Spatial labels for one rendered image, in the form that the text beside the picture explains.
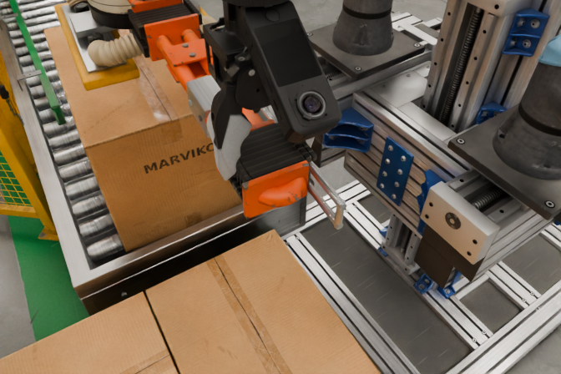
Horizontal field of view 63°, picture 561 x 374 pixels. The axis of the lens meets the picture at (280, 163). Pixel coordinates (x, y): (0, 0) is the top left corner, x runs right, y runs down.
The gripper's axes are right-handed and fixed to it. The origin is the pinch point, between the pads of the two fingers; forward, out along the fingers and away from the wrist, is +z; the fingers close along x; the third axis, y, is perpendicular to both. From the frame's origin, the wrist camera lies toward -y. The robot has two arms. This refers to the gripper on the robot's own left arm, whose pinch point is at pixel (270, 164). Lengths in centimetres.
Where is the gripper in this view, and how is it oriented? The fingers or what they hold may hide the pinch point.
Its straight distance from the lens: 50.2
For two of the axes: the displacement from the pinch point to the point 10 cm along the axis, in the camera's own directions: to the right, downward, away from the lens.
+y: -4.5, -6.3, 6.4
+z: 0.0, 7.1, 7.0
